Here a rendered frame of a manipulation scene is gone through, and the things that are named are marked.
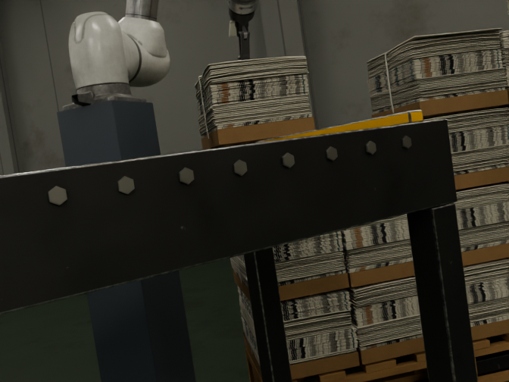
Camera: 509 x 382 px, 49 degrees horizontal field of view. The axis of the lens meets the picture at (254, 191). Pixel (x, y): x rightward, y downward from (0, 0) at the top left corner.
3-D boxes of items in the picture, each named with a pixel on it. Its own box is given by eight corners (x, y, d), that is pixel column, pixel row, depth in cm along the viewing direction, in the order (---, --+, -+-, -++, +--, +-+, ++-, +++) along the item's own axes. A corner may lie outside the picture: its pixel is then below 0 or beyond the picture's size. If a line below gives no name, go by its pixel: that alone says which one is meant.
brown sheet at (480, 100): (372, 126, 201) (370, 114, 200) (445, 116, 205) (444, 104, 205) (420, 116, 163) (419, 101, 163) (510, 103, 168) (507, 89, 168)
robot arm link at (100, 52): (62, 91, 161) (50, 15, 160) (103, 95, 178) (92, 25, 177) (107, 80, 155) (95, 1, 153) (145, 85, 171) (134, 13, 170)
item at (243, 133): (210, 148, 171) (208, 133, 170) (300, 135, 177) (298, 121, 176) (218, 145, 155) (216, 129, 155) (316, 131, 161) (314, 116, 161)
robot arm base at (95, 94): (51, 111, 157) (47, 92, 157) (101, 113, 178) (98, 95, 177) (102, 99, 150) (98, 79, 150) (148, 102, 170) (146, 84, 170)
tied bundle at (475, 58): (372, 129, 201) (363, 64, 200) (447, 118, 206) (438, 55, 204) (420, 118, 164) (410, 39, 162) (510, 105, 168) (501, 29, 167)
